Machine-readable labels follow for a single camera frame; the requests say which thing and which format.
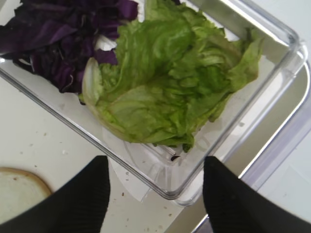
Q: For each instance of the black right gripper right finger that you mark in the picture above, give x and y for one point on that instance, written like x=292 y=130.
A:
x=234 y=207

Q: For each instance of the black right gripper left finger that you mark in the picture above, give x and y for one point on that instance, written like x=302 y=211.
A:
x=79 y=206

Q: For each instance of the green lettuce pile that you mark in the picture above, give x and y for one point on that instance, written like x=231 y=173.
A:
x=173 y=72

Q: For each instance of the bottom bun slice on tray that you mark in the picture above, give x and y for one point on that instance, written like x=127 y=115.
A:
x=20 y=190

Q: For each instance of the clear plastic salad container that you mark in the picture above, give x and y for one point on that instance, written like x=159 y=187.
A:
x=172 y=173

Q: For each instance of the shredded purple cabbage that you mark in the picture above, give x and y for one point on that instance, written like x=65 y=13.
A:
x=55 y=38

